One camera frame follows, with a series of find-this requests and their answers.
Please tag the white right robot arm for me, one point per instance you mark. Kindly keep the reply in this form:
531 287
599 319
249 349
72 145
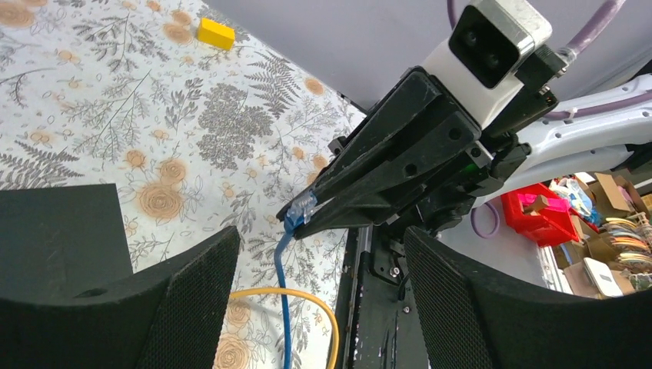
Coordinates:
606 131

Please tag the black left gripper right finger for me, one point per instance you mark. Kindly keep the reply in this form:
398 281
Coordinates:
474 316

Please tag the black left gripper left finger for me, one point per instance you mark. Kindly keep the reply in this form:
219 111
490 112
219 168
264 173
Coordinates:
169 315

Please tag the cardboard box clutter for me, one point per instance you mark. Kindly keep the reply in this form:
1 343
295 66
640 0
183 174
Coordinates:
612 255

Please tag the large black network switch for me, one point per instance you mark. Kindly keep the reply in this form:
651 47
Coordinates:
60 242

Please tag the red plastic bin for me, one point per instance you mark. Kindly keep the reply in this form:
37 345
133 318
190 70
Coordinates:
539 215

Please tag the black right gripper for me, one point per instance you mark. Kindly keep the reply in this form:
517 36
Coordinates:
446 133

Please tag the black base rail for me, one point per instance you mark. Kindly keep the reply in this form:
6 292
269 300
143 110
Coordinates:
377 316

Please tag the yellow block at right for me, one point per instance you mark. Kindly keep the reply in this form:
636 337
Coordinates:
215 34

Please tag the floral patterned table mat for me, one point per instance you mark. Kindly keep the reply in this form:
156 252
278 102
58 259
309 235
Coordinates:
194 138

